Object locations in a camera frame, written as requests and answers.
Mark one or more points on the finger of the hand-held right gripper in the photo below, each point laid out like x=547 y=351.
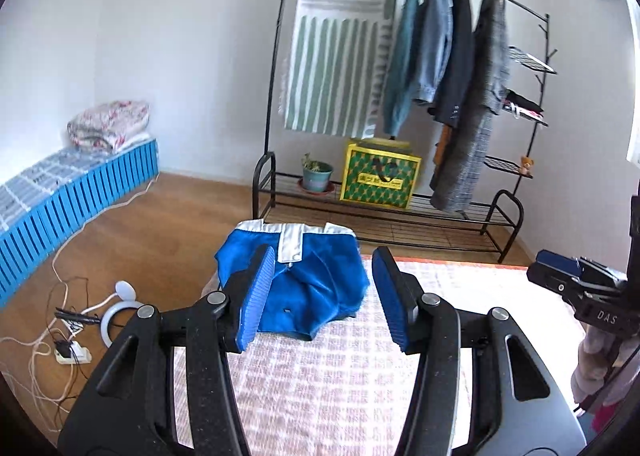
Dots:
x=552 y=283
x=560 y=263

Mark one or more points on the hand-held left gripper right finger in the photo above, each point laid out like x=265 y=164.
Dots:
x=392 y=306

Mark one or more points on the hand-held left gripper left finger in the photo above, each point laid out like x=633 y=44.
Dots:
x=255 y=301

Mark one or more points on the beige jacket with blue lining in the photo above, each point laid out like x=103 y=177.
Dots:
x=320 y=286

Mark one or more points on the black metal clothes rack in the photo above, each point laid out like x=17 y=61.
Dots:
x=430 y=235

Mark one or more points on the person's right hand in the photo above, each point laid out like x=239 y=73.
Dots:
x=597 y=366

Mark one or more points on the small teddy bear toy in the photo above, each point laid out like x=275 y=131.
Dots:
x=526 y=164

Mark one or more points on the checked beige blanket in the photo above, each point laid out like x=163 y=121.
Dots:
x=325 y=386

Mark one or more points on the green yellow box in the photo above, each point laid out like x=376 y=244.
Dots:
x=375 y=186

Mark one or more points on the potted plant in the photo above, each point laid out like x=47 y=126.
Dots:
x=316 y=178

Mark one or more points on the pink and black shelf items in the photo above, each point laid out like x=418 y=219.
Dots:
x=522 y=105

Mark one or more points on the orange garment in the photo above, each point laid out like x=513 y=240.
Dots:
x=442 y=145

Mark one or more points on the small black device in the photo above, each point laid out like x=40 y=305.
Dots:
x=75 y=318

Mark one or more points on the window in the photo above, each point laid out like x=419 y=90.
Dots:
x=634 y=85

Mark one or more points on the blue slatted folding mat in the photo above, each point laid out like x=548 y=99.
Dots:
x=75 y=196

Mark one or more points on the dark navy coat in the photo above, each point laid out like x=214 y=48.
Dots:
x=457 y=60

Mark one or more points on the folded floral quilt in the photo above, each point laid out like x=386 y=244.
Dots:
x=107 y=125

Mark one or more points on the green striped towel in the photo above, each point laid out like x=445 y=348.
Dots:
x=325 y=75

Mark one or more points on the teal sweater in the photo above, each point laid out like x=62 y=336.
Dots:
x=402 y=60

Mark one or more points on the denim jacket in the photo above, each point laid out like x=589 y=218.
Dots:
x=435 y=45

